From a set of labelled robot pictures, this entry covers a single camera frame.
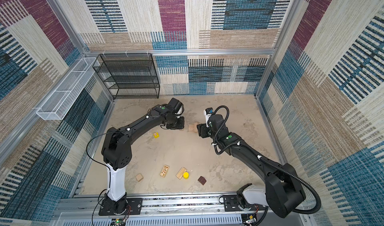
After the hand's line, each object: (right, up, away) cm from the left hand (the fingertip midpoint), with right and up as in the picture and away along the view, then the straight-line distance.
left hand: (184, 124), depth 91 cm
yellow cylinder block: (+2, -26, -10) cm, 28 cm away
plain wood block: (+7, -3, +8) cm, 11 cm away
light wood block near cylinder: (-1, -26, -8) cm, 27 cm away
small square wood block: (-24, -27, -10) cm, 37 cm away
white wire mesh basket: (-59, +11, -20) cm, 63 cm away
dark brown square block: (+10, -28, -11) cm, 32 cm away
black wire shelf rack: (-41, +34, +20) cm, 57 cm away
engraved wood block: (+4, -4, +9) cm, 11 cm away
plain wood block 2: (+4, -2, +11) cm, 12 cm away
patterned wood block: (-10, -25, -8) cm, 28 cm away
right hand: (+11, 0, -7) cm, 13 cm away
